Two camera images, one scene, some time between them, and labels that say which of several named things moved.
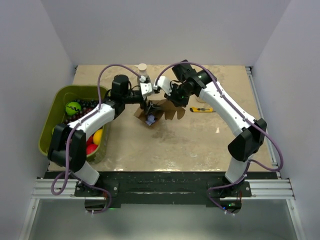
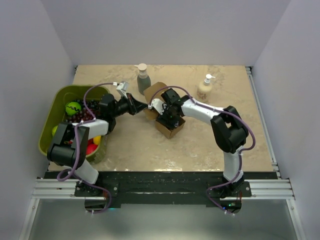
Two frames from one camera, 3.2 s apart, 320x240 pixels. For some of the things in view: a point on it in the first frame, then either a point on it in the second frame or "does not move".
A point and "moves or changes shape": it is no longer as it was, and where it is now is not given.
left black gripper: (149, 108) → (134, 106)
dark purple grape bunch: (86, 105) does not move
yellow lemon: (97, 135) does not move
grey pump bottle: (142, 68) does not move
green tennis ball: (73, 108) does not move
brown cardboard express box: (169, 111) moves or changes shape
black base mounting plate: (163, 188) does not move
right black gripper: (183, 103) → (163, 119)
